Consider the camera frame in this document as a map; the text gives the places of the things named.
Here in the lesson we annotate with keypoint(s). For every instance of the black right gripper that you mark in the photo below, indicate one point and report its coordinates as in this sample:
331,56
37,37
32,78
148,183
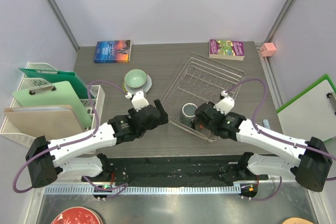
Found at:
211,103

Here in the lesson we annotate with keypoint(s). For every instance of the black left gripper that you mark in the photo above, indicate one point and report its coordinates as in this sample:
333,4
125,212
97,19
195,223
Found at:
163,119

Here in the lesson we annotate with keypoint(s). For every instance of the pale blue scalloped plate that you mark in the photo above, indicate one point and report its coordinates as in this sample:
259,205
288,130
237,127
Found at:
144,88

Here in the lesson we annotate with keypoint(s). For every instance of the mint green ceramic bowl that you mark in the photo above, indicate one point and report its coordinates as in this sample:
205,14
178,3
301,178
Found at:
135,78

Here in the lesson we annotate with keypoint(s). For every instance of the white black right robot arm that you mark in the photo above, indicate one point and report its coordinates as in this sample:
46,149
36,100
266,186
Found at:
307,162

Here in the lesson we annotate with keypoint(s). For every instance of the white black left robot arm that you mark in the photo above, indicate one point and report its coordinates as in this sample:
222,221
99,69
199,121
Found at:
47,160

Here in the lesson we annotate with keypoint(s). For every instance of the grey ceramic mug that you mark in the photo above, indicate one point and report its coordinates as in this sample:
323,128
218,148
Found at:
187,115

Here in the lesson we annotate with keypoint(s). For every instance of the light blue small tool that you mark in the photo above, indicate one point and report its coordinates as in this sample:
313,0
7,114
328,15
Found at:
266,123

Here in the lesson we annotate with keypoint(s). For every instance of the purple paperback book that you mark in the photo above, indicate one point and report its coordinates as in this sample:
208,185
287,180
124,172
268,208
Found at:
226,49

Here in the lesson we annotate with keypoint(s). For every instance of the blue sunset paperback book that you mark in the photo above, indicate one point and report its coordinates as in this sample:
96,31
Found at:
113,51

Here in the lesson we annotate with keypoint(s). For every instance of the pink cube box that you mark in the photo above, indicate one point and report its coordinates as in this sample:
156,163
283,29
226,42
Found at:
268,49

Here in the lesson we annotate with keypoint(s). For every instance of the light green clipboard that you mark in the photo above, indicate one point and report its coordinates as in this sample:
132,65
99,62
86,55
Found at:
60,93

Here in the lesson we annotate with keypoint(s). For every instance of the beige clipboard folder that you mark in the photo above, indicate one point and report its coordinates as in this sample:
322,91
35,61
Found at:
23,124

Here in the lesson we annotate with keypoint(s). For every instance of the white clipboard green edge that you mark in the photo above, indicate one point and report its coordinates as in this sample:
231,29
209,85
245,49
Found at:
311,113

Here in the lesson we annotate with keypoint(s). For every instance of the dark green clipboard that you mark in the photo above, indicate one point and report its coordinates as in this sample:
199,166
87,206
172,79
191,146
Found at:
54,76

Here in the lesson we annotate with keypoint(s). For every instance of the red patterned plate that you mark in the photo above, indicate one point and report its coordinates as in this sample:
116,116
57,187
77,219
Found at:
77,215

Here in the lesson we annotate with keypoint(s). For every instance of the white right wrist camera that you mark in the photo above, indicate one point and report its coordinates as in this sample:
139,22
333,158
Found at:
226,103

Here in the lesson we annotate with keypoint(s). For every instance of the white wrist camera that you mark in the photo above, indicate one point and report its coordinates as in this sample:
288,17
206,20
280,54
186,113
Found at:
226,103
138,100

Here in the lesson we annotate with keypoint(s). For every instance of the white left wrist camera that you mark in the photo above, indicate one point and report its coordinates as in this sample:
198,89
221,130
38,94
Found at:
138,100

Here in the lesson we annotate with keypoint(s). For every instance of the metal wire dish rack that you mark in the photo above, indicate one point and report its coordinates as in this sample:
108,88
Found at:
199,80

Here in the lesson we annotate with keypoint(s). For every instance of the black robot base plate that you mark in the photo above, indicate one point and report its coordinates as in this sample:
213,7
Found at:
179,171

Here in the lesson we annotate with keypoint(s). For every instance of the white slotted cable duct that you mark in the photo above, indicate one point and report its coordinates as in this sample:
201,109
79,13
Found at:
89,190

